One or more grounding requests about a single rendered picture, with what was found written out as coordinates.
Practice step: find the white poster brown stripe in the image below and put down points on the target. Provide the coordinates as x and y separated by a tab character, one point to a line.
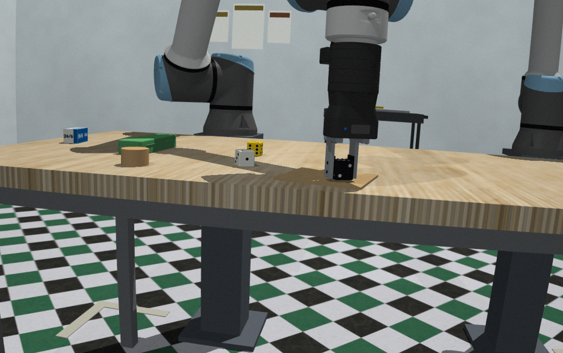
220	29

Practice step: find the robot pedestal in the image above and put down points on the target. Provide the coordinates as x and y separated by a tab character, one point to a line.
521	294
225	274

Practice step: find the blue and white box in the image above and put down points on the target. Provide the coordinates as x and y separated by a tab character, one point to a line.
75	135

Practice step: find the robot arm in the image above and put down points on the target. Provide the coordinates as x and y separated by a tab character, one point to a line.
188	78
543	108

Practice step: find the green box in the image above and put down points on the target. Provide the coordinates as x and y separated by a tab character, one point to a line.
146	143

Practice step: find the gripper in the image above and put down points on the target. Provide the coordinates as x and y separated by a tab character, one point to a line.
352	88

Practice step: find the white poster red stripe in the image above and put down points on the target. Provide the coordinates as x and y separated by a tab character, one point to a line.
279	29

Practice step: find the brown cylinder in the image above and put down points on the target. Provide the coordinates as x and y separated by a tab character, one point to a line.
134	158

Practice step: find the tan mat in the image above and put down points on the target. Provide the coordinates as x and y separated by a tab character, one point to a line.
301	176

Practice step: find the wooden table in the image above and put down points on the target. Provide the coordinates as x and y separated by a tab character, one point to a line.
408	206

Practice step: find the black die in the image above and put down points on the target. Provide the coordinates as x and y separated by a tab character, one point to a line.
344	169

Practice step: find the yellow die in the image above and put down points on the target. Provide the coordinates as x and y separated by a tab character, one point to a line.
256	148

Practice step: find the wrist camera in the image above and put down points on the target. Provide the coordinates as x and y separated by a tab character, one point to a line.
325	55

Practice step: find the black side table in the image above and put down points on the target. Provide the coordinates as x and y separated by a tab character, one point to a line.
408	116

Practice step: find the white die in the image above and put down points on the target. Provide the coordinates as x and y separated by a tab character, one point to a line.
244	158

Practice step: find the white poster yellow stripe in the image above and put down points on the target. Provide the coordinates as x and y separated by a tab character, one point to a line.
248	29

